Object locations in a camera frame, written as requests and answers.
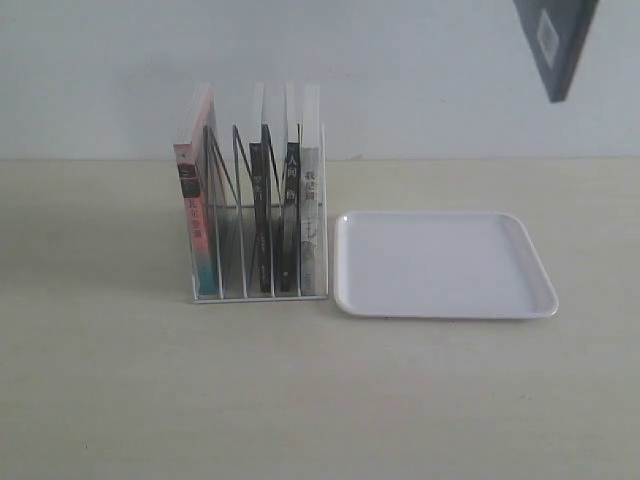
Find white square plastic tray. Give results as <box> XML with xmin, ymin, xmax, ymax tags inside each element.
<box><xmin>333</xmin><ymin>211</ymin><xmax>559</xmax><ymax>320</ymax></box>

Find black thin book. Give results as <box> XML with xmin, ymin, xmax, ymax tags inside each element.
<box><xmin>248</xmin><ymin>82</ymin><xmax>275</xmax><ymax>294</ymax></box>

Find grey and white book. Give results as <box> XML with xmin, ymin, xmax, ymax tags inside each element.
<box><xmin>298</xmin><ymin>83</ymin><xmax>322</xmax><ymax>296</ymax></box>

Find clear acrylic book rack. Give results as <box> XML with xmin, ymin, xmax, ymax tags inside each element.
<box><xmin>189</xmin><ymin>87</ymin><xmax>329</xmax><ymax>304</ymax></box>

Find pink and teal book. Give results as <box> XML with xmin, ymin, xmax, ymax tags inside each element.
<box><xmin>173</xmin><ymin>83</ymin><xmax>219</xmax><ymax>298</ymax></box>

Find blue book with orange moon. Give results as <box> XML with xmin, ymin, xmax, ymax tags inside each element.
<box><xmin>513</xmin><ymin>0</ymin><xmax>599</xmax><ymax>103</ymax></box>

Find black book white characters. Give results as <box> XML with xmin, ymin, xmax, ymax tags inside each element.
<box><xmin>279</xmin><ymin>82</ymin><xmax>303</xmax><ymax>293</ymax></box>

